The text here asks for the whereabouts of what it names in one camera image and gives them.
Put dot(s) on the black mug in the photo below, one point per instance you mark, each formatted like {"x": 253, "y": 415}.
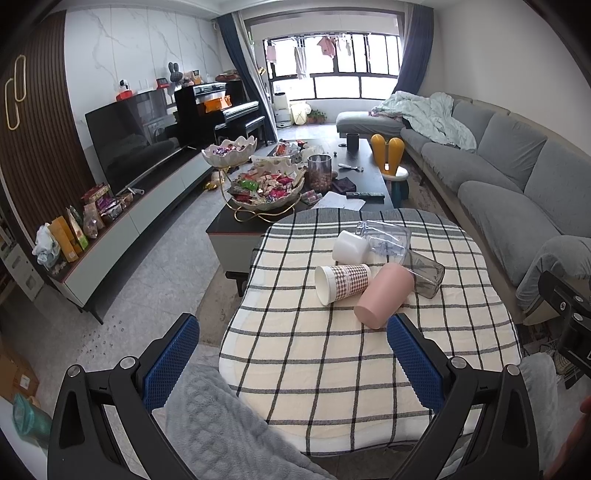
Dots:
{"x": 352, "y": 142}

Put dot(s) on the black remote control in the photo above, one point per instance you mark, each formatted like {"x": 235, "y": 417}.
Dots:
{"x": 368, "y": 196}

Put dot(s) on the clear snack jar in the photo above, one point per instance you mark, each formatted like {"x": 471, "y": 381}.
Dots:
{"x": 320, "y": 173}

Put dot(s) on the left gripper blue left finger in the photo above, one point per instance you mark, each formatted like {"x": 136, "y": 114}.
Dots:
{"x": 82, "y": 444}

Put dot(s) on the left blue curtain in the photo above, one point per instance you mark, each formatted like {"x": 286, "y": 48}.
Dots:
{"x": 236, "y": 41}

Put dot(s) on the checkered tablecloth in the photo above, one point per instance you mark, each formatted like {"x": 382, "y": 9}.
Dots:
{"x": 320, "y": 378}

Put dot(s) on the grey bunny plush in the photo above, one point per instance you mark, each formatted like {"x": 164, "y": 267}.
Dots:
{"x": 175, "y": 75}

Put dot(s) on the grey fleece blanket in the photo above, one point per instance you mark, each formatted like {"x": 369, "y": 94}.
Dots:
{"x": 219, "y": 437}

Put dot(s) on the black flat television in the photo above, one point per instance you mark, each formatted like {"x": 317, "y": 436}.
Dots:
{"x": 132, "y": 136}

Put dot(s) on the window with hanging laundry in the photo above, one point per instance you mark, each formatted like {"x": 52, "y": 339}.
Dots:
{"x": 349, "y": 65}

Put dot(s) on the light green blanket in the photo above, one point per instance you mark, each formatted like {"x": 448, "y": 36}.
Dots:
{"x": 430, "y": 116}

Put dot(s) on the clear grey square glass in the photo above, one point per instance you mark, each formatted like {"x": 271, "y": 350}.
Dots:
{"x": 428, "y": 274}

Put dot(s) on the pink plastic cup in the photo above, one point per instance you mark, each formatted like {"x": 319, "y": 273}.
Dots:
{"x": 386, "y": 293}

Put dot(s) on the grey sectional sofa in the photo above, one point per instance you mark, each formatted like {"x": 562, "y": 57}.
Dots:
{"x": 523, "y": 194}

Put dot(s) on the white paper sheet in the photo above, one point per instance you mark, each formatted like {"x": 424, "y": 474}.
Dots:
{"x": 338, "y": 201}

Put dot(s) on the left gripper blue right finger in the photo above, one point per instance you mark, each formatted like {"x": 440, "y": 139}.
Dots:
{"x": 483, "y": 425}

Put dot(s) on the black upright piano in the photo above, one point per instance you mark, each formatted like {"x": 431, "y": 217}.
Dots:
{"x": 199, "y": 108}

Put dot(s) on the white plastic bag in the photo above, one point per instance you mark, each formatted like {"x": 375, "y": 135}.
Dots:
{"x": 46, "y": 250}

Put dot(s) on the white tv cabinet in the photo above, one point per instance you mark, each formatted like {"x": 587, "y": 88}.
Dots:
{"x": 155, "y": 194}

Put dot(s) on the right blue curtain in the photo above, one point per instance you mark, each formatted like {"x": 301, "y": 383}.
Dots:
{"x": 417, "y": 49}

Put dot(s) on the piano bench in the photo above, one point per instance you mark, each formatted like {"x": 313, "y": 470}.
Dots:
{"x": 243, "y": 126}

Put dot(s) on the white plastic cup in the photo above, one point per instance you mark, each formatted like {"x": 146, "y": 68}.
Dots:
{"x": 350, "y": 249}

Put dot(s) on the large shell candy bowl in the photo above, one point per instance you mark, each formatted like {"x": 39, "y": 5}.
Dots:
{"x": 271, "y": 183}

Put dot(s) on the small shell candy bowl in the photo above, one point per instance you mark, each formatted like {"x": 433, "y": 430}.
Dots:
{"x": 230, "y": 153}

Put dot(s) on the orange snack box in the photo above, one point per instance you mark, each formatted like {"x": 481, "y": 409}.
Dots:
{"x": 65, "y": 239}

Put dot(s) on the blue curtain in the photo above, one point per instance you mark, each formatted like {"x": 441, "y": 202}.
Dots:
{"x": 236, "y": 41}
{"x": 417, "y": 49}

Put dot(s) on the patterned paper cup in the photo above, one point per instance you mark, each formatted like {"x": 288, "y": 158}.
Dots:
{"x": 337, "y": 282}

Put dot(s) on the yellow eared kids stool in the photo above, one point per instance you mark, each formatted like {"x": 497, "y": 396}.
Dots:
{"x": 388, "y": 155}

